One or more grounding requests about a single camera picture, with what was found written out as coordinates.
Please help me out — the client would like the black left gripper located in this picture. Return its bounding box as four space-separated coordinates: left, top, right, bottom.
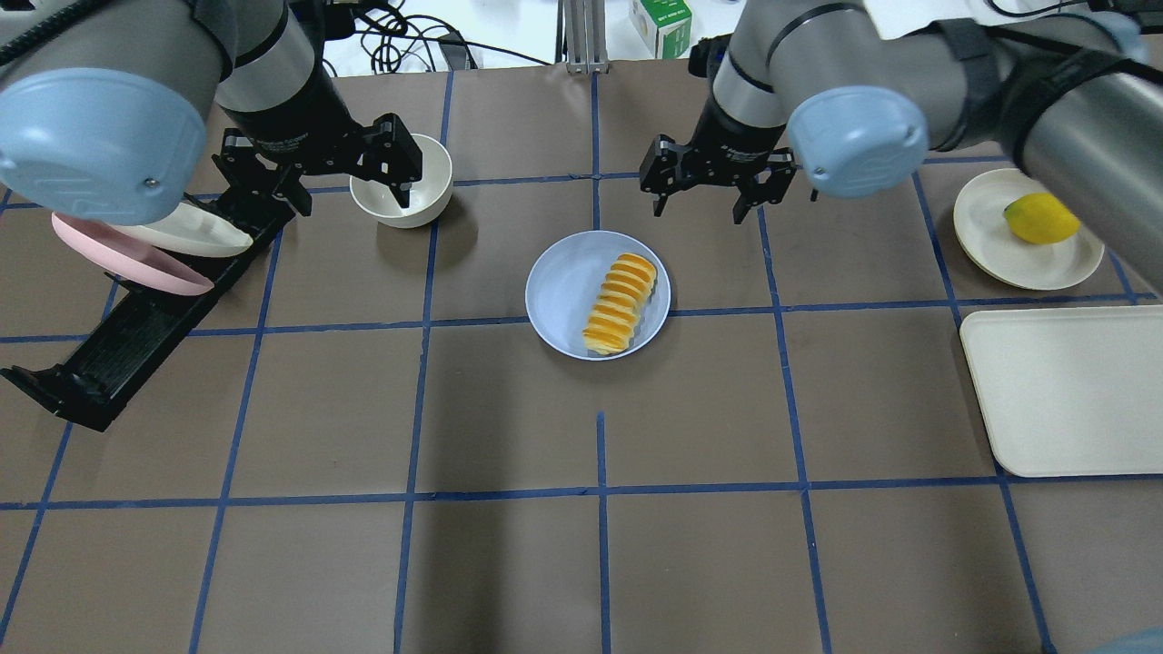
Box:
212 114 422 221

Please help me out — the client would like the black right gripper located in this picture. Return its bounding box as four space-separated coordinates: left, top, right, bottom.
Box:
638 135 798 226

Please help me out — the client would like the striped bread loaf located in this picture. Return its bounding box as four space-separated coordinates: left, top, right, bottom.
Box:
582 253 658 356

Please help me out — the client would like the blue round plate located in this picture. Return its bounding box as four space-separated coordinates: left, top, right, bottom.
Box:
526 232 671 361

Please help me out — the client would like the cream plate in rack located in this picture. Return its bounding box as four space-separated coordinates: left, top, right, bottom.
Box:
110 202 254 258

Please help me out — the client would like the pink round plate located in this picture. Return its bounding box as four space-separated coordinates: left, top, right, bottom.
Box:
53 213 214 296

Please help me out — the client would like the cream round plate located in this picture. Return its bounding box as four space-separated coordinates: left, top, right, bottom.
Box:
954 168 1106 291

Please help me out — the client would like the black plate rack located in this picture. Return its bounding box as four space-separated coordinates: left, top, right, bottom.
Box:
3 191 294 431

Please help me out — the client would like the white bowl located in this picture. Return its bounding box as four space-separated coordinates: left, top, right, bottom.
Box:
348 134 452 229

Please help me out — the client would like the green white carton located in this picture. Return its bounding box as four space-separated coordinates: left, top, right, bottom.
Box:
629 1 693 59

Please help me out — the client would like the yellow lemon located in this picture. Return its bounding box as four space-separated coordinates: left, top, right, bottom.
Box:
1003 192 1080 246

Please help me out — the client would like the white rectangular tray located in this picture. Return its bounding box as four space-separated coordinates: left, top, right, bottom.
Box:
959 305 1162 479

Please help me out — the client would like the aluminium frame post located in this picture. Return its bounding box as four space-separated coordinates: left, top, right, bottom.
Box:
555 1 611 74

